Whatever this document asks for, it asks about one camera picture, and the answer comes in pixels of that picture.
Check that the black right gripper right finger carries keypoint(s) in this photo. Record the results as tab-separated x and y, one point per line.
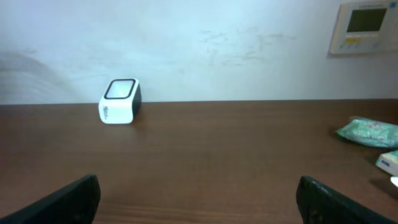
318	203

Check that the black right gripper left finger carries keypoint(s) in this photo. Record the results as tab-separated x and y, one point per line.
75	203

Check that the small teal tissue pack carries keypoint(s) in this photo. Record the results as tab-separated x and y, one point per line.
388	162

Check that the teal wet wipes packet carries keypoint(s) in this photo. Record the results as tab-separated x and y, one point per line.
369	132

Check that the white barcode scanner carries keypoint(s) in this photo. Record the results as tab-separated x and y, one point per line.
121	101

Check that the beige wall control panel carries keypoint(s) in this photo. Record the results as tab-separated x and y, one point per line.
365	28

